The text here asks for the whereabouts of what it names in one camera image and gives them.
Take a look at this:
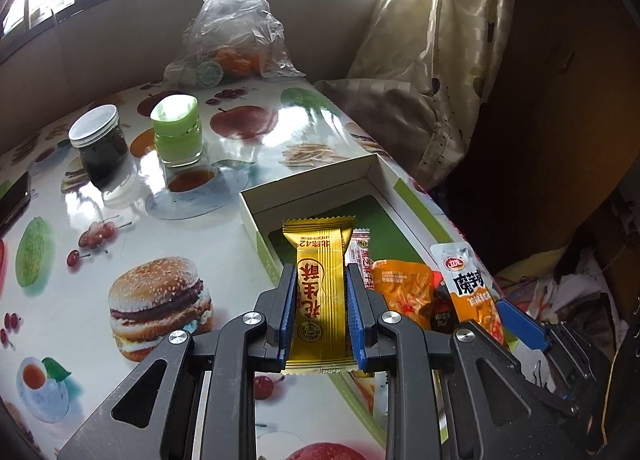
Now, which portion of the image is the white orange snack packet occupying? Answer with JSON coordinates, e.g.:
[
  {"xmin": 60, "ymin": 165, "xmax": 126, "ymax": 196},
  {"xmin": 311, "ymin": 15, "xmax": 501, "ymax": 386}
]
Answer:
[{"xmin": 430, "ymin": 241, "xmax": 506, "ymax": 346}]

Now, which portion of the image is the brown wooden wardrobe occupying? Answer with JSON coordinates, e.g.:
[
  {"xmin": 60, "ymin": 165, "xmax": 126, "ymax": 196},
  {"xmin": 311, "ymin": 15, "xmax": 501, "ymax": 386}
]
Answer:
[{"xmin": 450, "ymin": 0, "xmax": 640, "ymax": 281}]

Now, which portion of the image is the black smartphone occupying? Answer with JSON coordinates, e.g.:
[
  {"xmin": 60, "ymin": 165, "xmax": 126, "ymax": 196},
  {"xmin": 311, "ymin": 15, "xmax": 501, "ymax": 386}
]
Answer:
[{"xmin": 0, "ymin": 171, "xmax": 32, "ymax": 236}]

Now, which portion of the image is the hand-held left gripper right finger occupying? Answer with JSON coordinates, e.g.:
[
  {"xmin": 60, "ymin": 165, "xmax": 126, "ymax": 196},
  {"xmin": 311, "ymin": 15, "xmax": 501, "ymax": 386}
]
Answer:
[{"xmin": 345, "ymin": 262, "xmax": 591, "ymax": 460}]

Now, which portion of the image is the dark jar with silver lid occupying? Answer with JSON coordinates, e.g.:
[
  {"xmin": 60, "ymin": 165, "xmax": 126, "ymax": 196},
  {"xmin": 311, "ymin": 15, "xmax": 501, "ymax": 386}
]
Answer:
[{"xmin": 68, "ymin": 104, "xmax": 132, "ymax": 191}]

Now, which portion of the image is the white packet with gold emblem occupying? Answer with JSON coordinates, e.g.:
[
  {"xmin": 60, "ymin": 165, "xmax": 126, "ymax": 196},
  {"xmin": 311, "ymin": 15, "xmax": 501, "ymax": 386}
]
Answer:
[{"xmin": 350, "ymin": 229, "xmax": 373, "ymax": 286}]

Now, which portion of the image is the clear plastic bag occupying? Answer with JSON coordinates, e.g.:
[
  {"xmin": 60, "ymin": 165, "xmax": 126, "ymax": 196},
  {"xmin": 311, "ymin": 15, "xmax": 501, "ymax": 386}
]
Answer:
[{"xmin": 164, "ymin": 0, "xmax": 306, "ymax": 88}]

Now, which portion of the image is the yellow cloth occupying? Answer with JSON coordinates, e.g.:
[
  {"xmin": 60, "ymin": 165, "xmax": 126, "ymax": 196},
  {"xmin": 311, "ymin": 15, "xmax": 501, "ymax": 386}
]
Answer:
[{"xmin": 495, "ymin": 247, "xmax": 576, "ymax": 281}]

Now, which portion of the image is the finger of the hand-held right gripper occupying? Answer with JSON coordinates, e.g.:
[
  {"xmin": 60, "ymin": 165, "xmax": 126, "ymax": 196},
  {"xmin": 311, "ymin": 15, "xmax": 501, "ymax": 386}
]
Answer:
[{"xmin": 497, "ymin": 299, "xmax": 551, "ymax": 350}]

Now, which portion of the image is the green cardboard box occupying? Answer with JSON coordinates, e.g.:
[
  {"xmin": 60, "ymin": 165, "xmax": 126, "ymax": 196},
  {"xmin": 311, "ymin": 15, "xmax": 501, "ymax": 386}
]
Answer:
[{"xmin": 239, "ymin": 152, "xmax": 511, "ymax": 446}]

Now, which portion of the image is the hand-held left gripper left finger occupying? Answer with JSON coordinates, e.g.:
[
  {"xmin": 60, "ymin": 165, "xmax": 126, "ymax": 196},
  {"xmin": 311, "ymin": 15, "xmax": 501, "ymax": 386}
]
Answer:
[{"xmin": 57, "ymin": 262, "xmax": 298, "ymax": 460}]

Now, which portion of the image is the crumpled white plastic bag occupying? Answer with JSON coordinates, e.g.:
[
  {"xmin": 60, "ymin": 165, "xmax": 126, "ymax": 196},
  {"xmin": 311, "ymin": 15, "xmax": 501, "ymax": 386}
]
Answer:
[{"xmin": 530, "ymin": 250, "xmax": 631, "ymax": 331}]

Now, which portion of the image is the green jar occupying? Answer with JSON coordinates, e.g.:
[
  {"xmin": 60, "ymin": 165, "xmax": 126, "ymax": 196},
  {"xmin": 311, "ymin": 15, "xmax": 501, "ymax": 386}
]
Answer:
[{"xmin": 150, "ymin": 95, "xmax": 205, "ymax": 168}]

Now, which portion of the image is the cream patterned curtain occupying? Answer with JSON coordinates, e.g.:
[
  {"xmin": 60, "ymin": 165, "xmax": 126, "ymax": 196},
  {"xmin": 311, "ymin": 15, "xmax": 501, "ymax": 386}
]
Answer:
[{"xmin": 315, "ymin": 0, "xmax": 521, "ymax": 191}]

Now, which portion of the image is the yellow peanut candy packet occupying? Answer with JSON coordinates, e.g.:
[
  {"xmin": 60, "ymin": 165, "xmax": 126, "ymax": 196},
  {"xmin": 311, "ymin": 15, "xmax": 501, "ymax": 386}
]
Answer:
[{"xmin": 281, "ymin": 216, "xmax": 357, "ymax": 375}]

